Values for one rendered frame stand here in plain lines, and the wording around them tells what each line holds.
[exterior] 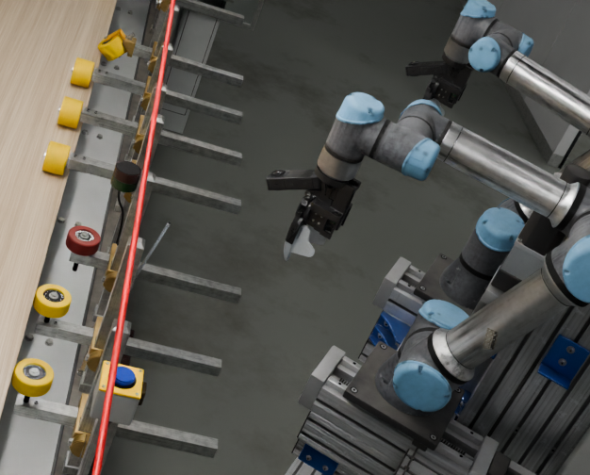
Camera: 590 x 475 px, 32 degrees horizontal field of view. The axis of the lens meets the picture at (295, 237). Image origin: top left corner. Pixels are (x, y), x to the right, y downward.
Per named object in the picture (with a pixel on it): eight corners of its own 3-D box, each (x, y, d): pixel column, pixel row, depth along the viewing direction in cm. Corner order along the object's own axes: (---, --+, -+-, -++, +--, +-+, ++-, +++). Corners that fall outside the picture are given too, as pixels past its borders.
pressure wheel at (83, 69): (88, 88, 306) (88, 89, 313) (95, 61, 305) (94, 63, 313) (68, 82, 304) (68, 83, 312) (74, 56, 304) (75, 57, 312)
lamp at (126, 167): (119, 237, 251) (142, 165, 240) (117, 251, 246) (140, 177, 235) (95, 231, 250) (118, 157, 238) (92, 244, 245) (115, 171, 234)
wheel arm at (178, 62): (240, 83, 342) (243, 75, 340) (240, 88, 339) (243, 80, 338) (132, 51, 334) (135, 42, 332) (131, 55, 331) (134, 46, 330)
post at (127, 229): (106, 323, 265) (156, 171, 239) (105, 333, 262) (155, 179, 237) (93, 320, 264) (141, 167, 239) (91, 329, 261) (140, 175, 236)
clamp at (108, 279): (127, 263, 263) (132, 247, 260) (122, 296, 252) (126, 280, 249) (106, 257, 262) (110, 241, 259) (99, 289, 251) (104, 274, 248)
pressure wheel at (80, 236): (92, 264, 262) (103, 228, 256) (88, 283, 255) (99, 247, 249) (60, 255, 260) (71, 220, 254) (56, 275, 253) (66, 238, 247)
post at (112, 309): (93, 394, 245) (146, 237, 219) (91, 404, 242) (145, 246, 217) (78, 391, 244) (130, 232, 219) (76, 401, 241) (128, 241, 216)
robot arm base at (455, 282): (499, 292, 271) (516, 263, 266) (484, 319, 259) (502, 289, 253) (448, 264, 274) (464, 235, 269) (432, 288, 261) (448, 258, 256)
